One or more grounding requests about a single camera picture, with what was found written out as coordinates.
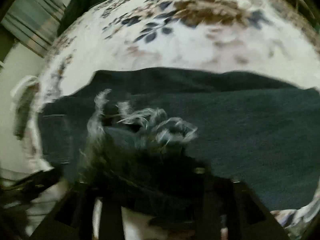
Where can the floral white bed blanket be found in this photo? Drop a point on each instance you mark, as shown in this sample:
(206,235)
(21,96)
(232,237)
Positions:
(263,37)

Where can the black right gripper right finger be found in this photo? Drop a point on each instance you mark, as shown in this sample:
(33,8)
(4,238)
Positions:
(222,208)

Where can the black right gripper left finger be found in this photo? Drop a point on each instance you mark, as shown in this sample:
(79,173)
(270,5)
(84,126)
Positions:
(122,209)

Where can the dark blue denim pants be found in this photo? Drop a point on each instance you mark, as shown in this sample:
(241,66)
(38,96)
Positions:
(259,129)

